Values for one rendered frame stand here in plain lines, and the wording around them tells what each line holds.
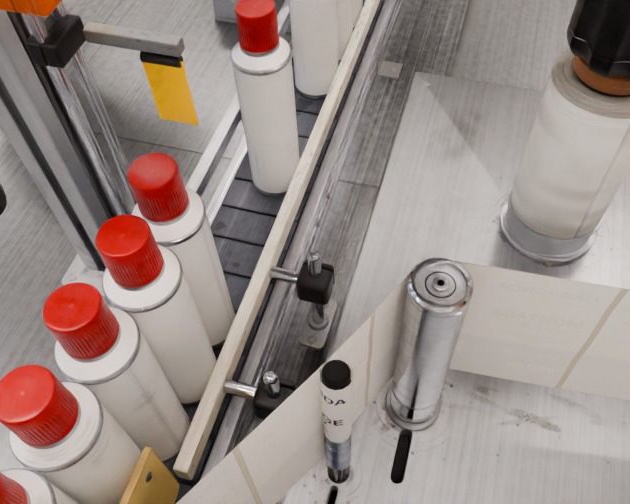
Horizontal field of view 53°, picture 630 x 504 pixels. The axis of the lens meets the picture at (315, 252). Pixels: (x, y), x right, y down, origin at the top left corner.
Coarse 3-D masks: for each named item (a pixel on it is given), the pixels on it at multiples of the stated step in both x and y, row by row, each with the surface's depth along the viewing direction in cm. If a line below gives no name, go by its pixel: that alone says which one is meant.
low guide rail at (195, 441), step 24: (360, 24) 76; (360, 48) 76; (336, 72) 71; (336, 96) 69; (312, 144) 65; (312, 168) 65; (288, 192) 61; (288, 216) 60; (264, 264) 56; (264, 288) 56; (240, 312) 54; (240, 336) 52; (216, 384) 50; (216, 408) 50; (192, 432) 48; (192, 456) 47
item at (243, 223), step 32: (384, 0) 88; (320, 160) 68; (256, 192) 66; (224, 224) 64; (256, 224) 64; (224, 256) 61; (256, 256) 61; (256, 320) 57; (192, 416) 52; (192, 480) 49
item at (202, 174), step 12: (288, 0) 71; (288, 12) 70; (288, 24) 71; (228, 108) 61; (228, 120) 60; (216, 132) 60; (228, 132) 60; (216, 144) 59; (204, 156) 58; (216, 156) 58; (204, 168) 57; (192, 180) 56; (204, 180) 57
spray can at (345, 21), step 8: (344, 0) 71; (352, 0) 72; (344, 8) 72; (352, 8) 73; (344, 16) 72; (352, 16) 74; (344, 24) 73; (352, 24) 75; (344, 32) 74; (352, 32) 76; (344, 40) 75; (344, 48) 76
